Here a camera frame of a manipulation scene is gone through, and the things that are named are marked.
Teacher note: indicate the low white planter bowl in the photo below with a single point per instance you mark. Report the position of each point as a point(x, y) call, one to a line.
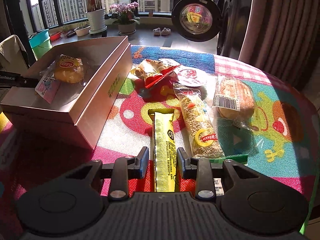
point(82, 29)

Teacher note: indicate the barcode bread loaf packet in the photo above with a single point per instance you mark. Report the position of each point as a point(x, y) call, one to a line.
point(234, 100)

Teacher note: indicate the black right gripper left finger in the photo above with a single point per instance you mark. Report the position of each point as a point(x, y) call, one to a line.
point(122, 170)

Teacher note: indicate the yellow snack bar packet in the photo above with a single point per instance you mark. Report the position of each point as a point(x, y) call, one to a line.
point(164, 149)

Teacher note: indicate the round bun red logo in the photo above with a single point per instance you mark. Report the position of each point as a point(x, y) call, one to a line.
point(65, 69)

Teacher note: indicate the brown curtain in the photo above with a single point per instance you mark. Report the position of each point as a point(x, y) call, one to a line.
point(282, 39)

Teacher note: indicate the green plastic bucket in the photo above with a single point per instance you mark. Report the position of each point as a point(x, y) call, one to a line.
point(42, 48)

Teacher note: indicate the beige chair with cloth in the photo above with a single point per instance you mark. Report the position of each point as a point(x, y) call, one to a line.
point(13, 56)

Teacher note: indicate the round washing machine door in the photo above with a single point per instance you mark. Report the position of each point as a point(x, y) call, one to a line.
point(197, 20)

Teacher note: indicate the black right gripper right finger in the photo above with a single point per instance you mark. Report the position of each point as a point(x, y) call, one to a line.
point(202, 171)

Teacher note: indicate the puffed rice bar packet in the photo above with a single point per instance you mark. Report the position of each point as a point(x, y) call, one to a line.
point(202, 135)

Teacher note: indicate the teal plastic bucket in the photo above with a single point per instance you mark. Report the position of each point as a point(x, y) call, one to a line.
point(39, 38)

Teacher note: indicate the pink Volcano snack pack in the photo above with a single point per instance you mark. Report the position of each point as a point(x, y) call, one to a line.
point(47, 87)

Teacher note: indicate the red lid jelly cup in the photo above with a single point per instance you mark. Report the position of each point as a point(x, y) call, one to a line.
point(189, 76)

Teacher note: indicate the red plastic basin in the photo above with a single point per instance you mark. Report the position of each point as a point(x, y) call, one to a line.
point(55, 36)

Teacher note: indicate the pink flower pot plant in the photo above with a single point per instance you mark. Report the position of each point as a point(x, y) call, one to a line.
point(125, 17)

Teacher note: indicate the colourful cartoon play mat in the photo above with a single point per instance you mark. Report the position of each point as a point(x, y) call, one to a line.
point(286, 147)

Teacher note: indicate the red peanut snack bag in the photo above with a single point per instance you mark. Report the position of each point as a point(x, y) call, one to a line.
point(153, 71)

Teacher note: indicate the pair of white slippers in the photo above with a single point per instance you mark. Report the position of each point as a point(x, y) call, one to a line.
point(163, 32)

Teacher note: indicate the tall plant white pot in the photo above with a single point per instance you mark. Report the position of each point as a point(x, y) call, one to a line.
point(96, 16)

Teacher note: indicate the green-edged white candy bag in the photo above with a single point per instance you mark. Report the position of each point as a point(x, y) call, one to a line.
point(241, 158)

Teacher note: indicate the pink cardboard box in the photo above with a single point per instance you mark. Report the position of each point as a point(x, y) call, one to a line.
point(78, 112)

